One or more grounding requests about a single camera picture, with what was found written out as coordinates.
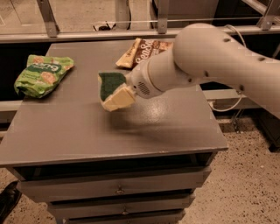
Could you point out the metal railing frame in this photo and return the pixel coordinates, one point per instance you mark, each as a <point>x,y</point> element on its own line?
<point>23,21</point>

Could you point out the brown SenSa chip bag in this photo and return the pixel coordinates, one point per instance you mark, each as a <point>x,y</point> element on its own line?
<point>142,49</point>

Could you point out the top grey drawer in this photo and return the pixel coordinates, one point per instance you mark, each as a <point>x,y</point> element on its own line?
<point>115,184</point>

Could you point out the green rice chip bag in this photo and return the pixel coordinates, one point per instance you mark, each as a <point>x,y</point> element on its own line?
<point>42,75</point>

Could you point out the bottom grey drawer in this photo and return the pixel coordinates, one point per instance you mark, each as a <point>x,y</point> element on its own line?
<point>156,217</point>

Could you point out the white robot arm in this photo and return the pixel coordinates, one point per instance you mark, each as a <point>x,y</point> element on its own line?
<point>200,53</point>

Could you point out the grey drawer cabinet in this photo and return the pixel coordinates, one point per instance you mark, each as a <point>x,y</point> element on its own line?
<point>69,135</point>

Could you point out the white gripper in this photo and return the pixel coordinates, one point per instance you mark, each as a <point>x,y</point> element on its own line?
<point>139,79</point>

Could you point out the black white object behind railing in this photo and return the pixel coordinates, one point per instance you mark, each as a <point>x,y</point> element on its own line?
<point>105,27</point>

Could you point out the black shoe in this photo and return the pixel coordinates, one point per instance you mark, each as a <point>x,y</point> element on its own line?
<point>9,198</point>

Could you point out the grey drawer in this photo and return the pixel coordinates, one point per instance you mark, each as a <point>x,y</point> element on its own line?
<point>156,217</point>
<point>115,184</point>
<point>122,206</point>

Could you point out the green and yellow sponge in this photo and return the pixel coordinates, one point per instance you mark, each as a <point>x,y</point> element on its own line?
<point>109,83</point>

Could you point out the middle grey drawer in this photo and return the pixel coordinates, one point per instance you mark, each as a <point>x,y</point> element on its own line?
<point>122,206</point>

